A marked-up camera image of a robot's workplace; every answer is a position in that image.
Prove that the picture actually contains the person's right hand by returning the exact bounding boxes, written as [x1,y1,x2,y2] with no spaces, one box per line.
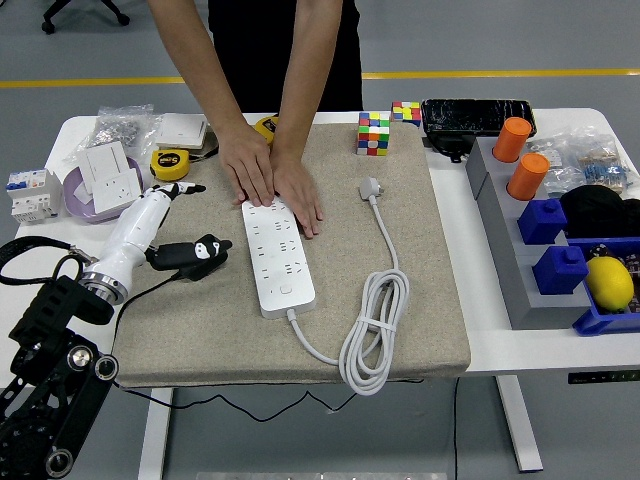
[217,130,276,209]

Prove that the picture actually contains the person's left hand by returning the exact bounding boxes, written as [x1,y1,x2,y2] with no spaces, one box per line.
[268,149,325,240]

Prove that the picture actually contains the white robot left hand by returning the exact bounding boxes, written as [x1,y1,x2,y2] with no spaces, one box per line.
[82,182,234,290]

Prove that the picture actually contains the white power strip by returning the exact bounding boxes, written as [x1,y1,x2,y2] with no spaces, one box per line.
[241,195,317,319]

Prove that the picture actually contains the black plug adapter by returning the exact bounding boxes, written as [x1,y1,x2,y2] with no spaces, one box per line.
[178,259,227,283]

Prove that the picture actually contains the thin black adapter cord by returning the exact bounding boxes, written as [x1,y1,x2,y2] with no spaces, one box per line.
[110,272,356,424]

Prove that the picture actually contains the grey peg block board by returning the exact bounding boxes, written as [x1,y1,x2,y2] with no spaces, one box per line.
[464,137,594,331]

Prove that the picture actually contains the dark circuit board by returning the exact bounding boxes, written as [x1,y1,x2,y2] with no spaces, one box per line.
[617,252,640,316]

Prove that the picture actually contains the yellow black tape measure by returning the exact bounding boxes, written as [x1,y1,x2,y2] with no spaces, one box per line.
[253,113,280,147]

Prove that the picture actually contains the purple plastic bowl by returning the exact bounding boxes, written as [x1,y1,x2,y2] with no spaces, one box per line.
[62,157,146,225]

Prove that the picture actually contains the large colourful puzzle cube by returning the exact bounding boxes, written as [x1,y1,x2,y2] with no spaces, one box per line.
[355,111,392,157]

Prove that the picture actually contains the clear bag of screws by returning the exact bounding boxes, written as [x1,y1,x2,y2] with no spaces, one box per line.
[62,103,164,164]

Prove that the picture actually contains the white blue circuit breaker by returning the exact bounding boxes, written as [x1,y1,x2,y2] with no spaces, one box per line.
[5,168,64,225]

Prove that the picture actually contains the grey-brown fabric mat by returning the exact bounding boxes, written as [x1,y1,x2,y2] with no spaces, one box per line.
[112,122,472,389]

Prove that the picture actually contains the person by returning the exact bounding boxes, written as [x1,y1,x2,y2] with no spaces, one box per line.
[207,0,364,114]

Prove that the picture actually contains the small colourful puzzle cube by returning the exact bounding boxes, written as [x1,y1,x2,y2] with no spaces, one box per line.
[390,101,422,129]

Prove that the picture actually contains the black plastic tray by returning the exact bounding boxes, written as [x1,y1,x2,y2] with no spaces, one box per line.
[420,98,539,139]

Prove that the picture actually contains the white table leg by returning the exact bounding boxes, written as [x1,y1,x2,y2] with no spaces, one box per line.
[137,387,174,480]
[494,374,545,474]

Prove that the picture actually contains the orange cylinder peg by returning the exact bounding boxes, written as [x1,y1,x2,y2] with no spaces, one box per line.
[506,152,551,201]
[492,117,533,164]

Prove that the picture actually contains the black office chair base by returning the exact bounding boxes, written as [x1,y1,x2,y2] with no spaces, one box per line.
[41,0,131,35]

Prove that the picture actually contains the blue square peg block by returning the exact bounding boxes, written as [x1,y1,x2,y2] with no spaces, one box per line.
[531,244,590,297]
[517,198,569,246]

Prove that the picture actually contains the clear bag small parts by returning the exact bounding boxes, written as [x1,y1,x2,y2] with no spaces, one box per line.
[527,137,571,199]

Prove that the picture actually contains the black cloth bundle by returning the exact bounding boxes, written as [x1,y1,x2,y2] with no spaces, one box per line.
[558,184,640,240]

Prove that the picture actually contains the clear bag of resistors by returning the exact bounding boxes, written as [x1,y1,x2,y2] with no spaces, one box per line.
[569,132,640,196]

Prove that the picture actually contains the yellow lemon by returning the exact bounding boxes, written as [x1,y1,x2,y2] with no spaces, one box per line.
[584,255,635,314]

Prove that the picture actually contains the blue plastic bin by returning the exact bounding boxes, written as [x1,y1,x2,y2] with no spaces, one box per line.
[564,237,640,337]

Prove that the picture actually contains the black table control panel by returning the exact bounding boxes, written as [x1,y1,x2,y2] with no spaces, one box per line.
[567,370,640,385]

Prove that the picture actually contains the white wall socket panel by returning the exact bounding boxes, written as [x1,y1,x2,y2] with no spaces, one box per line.
[89,169,144,214]

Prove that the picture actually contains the white power strip cord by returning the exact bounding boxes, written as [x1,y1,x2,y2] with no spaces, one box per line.
[285,175,411,397]

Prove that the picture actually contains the yellow tape measure with strap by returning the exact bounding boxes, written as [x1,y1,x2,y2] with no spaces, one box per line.
[149,146,221,182]

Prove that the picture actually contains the white switch plate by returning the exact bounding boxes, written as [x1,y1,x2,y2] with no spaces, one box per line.
[75,141,132,196]

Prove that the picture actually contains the white wall switch box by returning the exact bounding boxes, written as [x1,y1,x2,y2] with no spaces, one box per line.
[154,113,209,151]

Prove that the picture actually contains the black plastic bracket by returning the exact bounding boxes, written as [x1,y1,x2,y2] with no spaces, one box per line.
[424,133,476,165]

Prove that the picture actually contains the black hanging table cable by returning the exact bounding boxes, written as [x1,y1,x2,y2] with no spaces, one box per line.
[452,375,461,480]

